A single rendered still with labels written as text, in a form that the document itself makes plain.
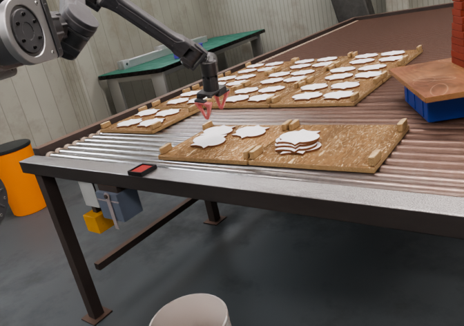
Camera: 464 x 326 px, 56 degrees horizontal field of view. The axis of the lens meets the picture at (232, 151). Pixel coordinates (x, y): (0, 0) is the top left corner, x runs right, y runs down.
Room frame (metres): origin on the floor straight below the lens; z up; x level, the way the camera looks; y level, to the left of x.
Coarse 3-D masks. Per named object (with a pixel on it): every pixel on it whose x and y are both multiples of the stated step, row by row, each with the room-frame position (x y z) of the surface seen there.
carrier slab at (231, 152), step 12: (276, 132) 1.55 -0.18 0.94; (180, 144) 1.66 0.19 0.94; (228, 144) 1.52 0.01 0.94; (240, 144) 1.49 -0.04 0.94; (252, 144) 1.47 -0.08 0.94; (264, 144) 1.44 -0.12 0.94; (168, 156) 1.54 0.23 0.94; (180, 156) 1.51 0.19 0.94; (192, 156) 1.48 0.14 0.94; (204, 156) 1.45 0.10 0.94; (216, 156) 1.42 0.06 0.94; (228, 156) 1.40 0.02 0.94; (240, 156) 1.37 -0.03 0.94
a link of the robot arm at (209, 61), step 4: (208, 56) 1.57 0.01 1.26; (204, 60) 1.55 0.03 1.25; (208, 60) 1.53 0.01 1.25; (212, 60) 1.54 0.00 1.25; (200, 64) 1.54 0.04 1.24; (204, 64) 1.52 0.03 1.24; (208, 64) 1.52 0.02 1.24; (212, 64) 1.53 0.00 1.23; (204, 68) 1.53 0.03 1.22; (208, 68) 1.52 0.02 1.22; (212, 68) 1.53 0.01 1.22; (216, 68) 1.54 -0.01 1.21; (204, 72) 1.53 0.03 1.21; (208, 72) 1.53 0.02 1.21; (212, 72) 1.53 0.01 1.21; (216, 72) 1.54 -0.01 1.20; (204, 76) 1.54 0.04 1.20; (208, 76) 1.53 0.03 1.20; (212, 76) 1.53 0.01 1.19
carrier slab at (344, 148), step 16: (304, 128) 1.52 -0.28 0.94; (320, 128) 1.48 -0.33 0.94; (336, 128) 1.44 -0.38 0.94; (352, 128) 1.40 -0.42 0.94; (368, 128) 1.37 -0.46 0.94; (384, 128) 1.34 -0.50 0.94; (272, 144) 1.42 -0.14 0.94; (336, 144) 1.29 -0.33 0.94; (352, 144) 1.26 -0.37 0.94; (368, 144) 1.23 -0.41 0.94; (384, 144) 1.20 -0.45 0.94; (256, 160) 1.30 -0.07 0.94; (272, 160) 1.27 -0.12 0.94; (288, 160) 1.24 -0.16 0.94; (304, 160) 1.21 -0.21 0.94; (320, 160) 1.19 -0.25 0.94; (336, 160) 1.16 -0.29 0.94; (352, 160) 1.14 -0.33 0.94; (384, 160) 1.12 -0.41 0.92
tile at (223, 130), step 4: (208, 128) 1.77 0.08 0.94; (212, 128) 1.76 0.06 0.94; (216, 128) 1.74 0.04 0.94; (220, 128) 1.73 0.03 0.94; (224, 128) 1.72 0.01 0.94; (228, 128) 1.70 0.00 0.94; (232, 128) 1.71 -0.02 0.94; (204, 132) 1.73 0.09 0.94; (208, 132) 1.72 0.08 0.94; (212, 132) 1.70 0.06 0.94; (216, 132) 1.69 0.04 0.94; (220, 132) 1.68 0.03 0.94; (224, 132) 1.67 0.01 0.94; (228, 132) 1.66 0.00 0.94; (232, 132) 1.67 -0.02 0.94
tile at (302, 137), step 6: (288, 132) 1.41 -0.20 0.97; (294, 132) 1.40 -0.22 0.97; (300, 132) 1.39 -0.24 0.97; (306, 132) 1.37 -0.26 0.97; (312, 132) 1.36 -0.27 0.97; (318, 132) 1.35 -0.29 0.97; (282, 138) 1.36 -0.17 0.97; (288, 138) 1.35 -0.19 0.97; (294, 138) 1.34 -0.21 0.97; (300, 138) 1.32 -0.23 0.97; (306, 138) 1.31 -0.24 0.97; (312, 138) 1.30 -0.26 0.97; (318, 138) 1.30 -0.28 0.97; (294, 144) 1.28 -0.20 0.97
